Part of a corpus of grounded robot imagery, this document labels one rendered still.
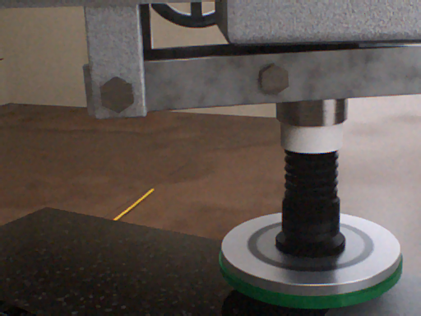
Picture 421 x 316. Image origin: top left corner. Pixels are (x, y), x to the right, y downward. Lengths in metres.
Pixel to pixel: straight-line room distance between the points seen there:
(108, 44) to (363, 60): 0.25
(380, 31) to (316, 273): 0.26
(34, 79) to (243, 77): 6.46
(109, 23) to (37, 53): 6.37
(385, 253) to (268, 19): 0.31
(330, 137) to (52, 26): 6.19
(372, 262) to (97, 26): 0.38
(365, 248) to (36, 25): 6.33
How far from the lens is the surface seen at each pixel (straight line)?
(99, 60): 0.58
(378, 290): 0.67
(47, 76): 6.91
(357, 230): 0.77
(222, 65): 0.60
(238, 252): 0.71
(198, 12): 0.81
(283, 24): 0.55
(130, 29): 0.57
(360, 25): 0.57
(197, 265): 0.81
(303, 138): 0.65
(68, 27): 6.64
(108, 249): 0.88
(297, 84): 0.61
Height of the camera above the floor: 1.22
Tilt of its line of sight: 19 degrees down
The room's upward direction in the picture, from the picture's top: 1 degrees counter-clockwise
